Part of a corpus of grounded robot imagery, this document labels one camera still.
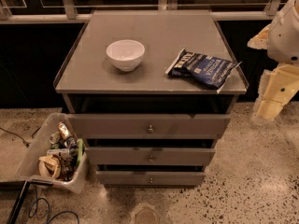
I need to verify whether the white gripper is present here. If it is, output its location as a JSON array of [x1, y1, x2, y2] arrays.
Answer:
[[253, 63, 299, 120]]

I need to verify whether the grey bottom drawer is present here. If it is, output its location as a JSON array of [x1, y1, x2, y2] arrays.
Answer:
[[96, 171, 205, 187]]

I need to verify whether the grey drawer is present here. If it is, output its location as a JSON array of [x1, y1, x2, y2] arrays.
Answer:
[[86, 147, 216, 166], [96, 171, 205, 187], [67, 114, 230, 139]]

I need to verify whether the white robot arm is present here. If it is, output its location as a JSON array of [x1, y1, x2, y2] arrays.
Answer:
[[248, 0, 299, 122]]

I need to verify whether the grey drawer cabinet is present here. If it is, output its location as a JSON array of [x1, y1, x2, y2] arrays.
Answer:
[[54, 10, 248, 173]]

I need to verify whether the grey middle drawer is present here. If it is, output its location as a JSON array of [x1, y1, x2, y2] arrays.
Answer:
[[86, 147, 216, 166]]

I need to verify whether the grey top drawer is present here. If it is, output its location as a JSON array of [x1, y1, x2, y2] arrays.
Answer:
[[67, 114, 230, 139]]

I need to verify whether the blue chip bag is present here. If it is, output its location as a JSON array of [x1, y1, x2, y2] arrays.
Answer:
[[165, 49, 239, 91]]

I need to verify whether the white ceramic bowl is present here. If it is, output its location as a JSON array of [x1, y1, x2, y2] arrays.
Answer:
[[106, 39, 145, 72]]

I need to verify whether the green bottle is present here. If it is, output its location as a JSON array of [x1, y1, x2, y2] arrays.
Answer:
[[76, 138, 85, 167]]

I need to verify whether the brown white can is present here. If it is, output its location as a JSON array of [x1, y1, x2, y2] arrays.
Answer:
[[58, 122, 76, 147]]

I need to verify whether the clear plastic bin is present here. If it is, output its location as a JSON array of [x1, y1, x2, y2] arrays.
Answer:
[[16, 113, 88, 193]]

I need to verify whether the silver can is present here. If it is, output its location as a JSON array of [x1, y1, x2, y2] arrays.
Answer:
[[49, 132, 62, 144]]

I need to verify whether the tan crumpled bag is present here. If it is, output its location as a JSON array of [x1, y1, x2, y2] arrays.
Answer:
[[38, 155, 61, 179]]

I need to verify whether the black metal bar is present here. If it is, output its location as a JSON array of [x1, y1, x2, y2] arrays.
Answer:
[[7, 181, 30, 224]]

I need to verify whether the black floor cable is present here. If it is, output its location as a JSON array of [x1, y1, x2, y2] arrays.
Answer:
[[0, 126, 41, 148]]

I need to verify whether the blue floor cable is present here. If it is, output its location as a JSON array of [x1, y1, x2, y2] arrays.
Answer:
[[27, 185, 80, 224]]

